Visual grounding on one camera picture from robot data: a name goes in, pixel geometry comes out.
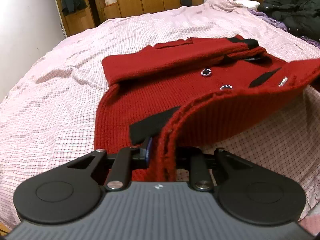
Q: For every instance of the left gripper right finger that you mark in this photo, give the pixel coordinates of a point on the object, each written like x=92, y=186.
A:
x=247, y=191

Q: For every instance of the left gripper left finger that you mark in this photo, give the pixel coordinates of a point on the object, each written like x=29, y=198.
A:
x=73, y=190

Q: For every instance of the red knitted sweater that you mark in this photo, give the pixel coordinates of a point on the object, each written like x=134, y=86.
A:
x=192, y=92

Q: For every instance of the pink checked bed sheet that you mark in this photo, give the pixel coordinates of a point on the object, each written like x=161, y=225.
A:
x=48, y=117

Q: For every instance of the purple cloth on bed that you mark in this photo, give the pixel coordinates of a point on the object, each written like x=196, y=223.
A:
x=280, y=25

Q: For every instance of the black coat on bed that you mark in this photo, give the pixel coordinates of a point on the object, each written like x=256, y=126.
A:
x=301, y=17

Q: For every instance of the white pillow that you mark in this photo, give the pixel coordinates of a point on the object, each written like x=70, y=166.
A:
x=248, y=3

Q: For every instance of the small black bag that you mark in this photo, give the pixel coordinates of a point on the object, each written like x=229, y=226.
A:
x=187, y=3

